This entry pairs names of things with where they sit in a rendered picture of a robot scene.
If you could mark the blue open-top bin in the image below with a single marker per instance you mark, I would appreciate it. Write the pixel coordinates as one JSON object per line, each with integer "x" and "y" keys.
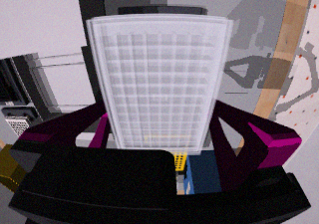
{"x": 200, "y": 174}

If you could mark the yellow open-top bin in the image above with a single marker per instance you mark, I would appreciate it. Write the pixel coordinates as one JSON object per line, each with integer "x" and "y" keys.
{"x": 11, "y": 170}

